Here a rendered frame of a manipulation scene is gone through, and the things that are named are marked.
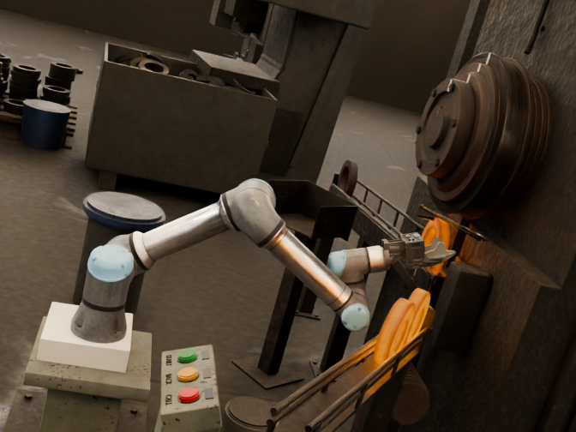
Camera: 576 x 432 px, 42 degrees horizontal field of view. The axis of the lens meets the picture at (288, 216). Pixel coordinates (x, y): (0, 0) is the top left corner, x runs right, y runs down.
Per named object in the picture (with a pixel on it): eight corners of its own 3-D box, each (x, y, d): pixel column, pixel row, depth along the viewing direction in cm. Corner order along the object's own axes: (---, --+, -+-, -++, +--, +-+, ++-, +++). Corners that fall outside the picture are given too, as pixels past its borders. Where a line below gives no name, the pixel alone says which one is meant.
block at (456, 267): (457, 342, 216) (485, 266, 209) (467, 356, 208) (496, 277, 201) (423, 336, 213) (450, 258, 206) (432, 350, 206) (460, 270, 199)
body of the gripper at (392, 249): (427, 240, 211) (385, 246, 211) (428, 268, 214) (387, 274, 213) (419, 231, 219) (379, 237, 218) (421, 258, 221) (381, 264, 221)
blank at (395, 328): (421, 297, 174) (407, 292, 175) (404, 309, 160) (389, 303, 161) (399, 358, 177) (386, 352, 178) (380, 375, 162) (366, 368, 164)
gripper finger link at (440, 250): (458, 241, 213) (426, 245, 213) (459, 260, 215) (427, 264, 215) (454, 237, 216) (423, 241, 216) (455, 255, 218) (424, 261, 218)
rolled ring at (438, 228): (444, 218, 220) (455, 220, 221) (424, 216, 239) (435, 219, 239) (430, 279, 220) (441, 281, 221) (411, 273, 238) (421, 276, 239)
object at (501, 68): (431, 190, 246) (478, 48, 233) (489, 242, 202) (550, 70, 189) (413, 186, 245) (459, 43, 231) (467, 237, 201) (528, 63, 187)
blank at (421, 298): (435, 288, 188) (423, 283, 189) (421, 297, 174) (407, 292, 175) (415, 345, 191) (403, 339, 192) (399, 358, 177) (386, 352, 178)
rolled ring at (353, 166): (354, 163, 320) (361, 165, 321) (344, 156, 338) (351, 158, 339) (343, 204, 324) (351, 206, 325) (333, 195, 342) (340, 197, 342)
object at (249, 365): (261, 347, 305) (308, 180, 285) (305, 381, 288) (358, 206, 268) (222, 355, 290) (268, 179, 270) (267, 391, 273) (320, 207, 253)
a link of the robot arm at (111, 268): (76, 301, 200) (84, 254, 196) (90, 283, 213) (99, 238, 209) (120, 311, 200) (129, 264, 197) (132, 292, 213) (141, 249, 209)
